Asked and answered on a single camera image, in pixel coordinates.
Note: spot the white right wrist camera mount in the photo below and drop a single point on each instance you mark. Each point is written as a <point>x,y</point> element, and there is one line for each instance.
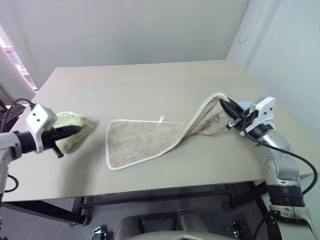
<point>263,107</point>

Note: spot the beige towel with white trim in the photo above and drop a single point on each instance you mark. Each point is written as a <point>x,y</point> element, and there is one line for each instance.
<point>140,140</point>

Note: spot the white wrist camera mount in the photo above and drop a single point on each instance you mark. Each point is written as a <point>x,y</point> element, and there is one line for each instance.
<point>37,120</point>
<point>263,107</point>

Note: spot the window with blinds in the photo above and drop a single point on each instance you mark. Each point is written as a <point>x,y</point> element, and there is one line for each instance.
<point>15,57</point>

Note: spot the small metal clip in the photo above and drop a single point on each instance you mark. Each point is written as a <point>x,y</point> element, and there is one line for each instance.
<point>237,228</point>
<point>98,233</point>

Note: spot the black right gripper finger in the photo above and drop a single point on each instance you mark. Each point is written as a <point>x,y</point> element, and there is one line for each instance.
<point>228,110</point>
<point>236,107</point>

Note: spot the black equipment beside table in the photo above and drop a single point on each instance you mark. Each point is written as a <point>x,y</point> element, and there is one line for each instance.
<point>10,113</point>

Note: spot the black metal table frame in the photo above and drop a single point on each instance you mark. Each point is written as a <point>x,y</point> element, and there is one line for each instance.
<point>155,197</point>

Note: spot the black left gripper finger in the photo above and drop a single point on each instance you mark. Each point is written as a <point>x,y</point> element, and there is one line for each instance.
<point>68,128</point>
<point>66,136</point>

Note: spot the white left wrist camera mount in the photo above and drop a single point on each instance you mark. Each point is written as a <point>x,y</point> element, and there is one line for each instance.
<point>37,120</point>

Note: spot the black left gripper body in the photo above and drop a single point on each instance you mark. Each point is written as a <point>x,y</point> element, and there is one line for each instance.
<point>48,140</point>

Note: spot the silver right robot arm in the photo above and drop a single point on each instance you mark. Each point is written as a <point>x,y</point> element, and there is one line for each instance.
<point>282,170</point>

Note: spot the grey rounded robot torso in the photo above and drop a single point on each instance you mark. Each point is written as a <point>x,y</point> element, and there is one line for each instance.
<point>160,225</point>

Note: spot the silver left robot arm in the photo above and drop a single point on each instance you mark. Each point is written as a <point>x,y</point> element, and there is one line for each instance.
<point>8,146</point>

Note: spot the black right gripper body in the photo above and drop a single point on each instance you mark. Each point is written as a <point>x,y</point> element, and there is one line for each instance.
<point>246,120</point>

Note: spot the green towel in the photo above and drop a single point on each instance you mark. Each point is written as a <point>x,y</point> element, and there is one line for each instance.
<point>75,135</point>

